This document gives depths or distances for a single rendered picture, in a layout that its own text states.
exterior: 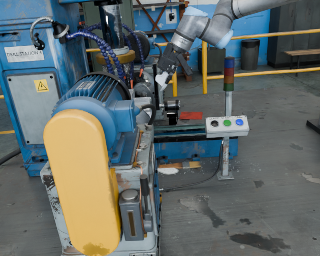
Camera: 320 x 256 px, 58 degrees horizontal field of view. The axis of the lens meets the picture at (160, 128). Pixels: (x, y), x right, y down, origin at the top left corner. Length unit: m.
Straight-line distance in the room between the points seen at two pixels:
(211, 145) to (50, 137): 0.95
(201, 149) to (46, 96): 0.76
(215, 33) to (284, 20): 5.35
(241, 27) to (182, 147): 5.47
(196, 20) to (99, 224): 0.86
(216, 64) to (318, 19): 2.19
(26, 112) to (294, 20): 5.91
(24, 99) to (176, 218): 0.80
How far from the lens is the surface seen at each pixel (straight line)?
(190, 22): 1.24
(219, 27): 1.27
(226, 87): 1.71
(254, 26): 6.84
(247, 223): 1.12
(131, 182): 0.76
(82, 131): 0.62
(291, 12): 6.63
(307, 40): 6.80
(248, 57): 6.47
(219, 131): 1.18
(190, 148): 1.44
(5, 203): 1.43
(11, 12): 1.30
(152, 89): 1.62
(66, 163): 0.67
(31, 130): 1.41
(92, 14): 4.48
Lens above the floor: 1.55
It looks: 24 degrees down
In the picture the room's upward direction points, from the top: 5 degrees counter-clockwise
